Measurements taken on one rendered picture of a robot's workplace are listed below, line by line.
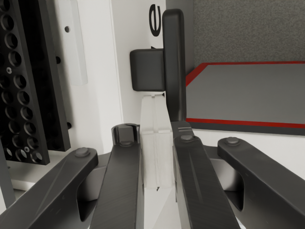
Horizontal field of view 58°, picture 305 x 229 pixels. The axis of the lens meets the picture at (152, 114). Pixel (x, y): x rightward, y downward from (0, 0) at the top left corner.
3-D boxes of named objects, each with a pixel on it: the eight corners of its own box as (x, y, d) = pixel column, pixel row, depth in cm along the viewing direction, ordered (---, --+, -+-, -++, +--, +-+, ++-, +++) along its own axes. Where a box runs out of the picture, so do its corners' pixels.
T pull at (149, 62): (184, 8, 17) (179, 7, 16) (187, 121, 20) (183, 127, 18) (132, 12, 18) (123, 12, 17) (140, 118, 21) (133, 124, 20)
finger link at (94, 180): (143, 198, 11) (71, 203, 11) (144, 147, 16) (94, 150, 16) (140, 166, 11) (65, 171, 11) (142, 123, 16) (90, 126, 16)
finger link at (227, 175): (176, 163, 11) (251, 158, 11) (167, 121, 16) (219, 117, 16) (177, 196, 11) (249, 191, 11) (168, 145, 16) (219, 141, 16)
